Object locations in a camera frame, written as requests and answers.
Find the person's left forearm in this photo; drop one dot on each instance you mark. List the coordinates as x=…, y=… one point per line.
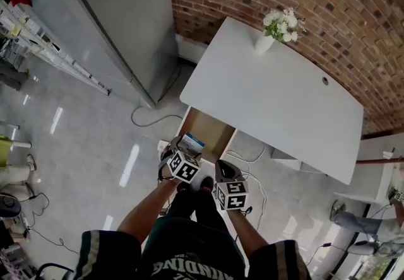
x=148, y=209

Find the blue and white packet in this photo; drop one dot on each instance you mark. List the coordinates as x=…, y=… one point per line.
x=192, y=143

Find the wooden drawer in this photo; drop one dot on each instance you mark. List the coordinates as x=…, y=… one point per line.
x=208, y=127

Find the person's black trousers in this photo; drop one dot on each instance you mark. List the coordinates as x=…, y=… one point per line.
x=202, y=209

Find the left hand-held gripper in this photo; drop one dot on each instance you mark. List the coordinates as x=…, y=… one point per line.
x=184, y=166

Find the table with yellow-green cloth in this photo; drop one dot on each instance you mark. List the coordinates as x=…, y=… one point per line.
x=3, y=151

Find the white flower bouquet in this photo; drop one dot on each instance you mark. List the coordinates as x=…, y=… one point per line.
x=282, y=25

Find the white vase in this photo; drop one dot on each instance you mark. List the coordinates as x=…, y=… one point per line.
x=263, y=45

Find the silver grey fridge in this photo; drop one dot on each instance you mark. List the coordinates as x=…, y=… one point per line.
x=104, y=20

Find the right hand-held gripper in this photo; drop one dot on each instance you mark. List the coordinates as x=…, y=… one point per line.
x=233, y=195

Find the white desk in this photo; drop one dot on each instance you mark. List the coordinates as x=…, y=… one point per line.
x=268, y=99

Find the person's dark printed shirt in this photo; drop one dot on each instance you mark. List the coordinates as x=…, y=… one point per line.
x=189, y=253

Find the black round device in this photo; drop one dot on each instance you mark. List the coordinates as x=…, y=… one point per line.
x=9, y=206

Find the person's black shoe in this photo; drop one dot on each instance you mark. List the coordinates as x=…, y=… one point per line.
x=183, y=187
x=206, y=184

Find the person's right forearm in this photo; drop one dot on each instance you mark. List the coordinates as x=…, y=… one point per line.
x=246, y=231

